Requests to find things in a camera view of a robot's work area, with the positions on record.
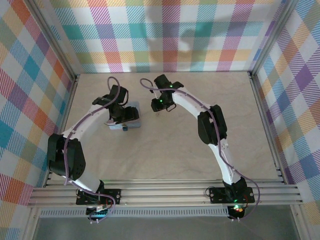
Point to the small blue padlock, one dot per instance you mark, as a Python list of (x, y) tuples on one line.
[(124, 128)]

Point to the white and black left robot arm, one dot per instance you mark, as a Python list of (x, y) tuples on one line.
[(82, 122)]

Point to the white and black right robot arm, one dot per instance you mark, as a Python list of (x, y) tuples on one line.
[(190, 105)]

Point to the grey metal sheet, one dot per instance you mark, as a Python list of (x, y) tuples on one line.
[(162, 228)]

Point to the aluminium side rail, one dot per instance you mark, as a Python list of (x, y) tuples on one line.
[(263, 112), (68, 110)]

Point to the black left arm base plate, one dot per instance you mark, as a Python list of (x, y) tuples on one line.
[(115, 196)]

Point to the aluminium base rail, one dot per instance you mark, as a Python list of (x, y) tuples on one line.
[(162, 195)]

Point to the aluminium frame post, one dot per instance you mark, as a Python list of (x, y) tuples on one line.
[(56, 42), (271, 37)]

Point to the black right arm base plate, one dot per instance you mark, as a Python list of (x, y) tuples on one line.
[(216, 196)]

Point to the aluminium frame leg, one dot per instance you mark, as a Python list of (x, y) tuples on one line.
[(31, 225), (300, 222)]

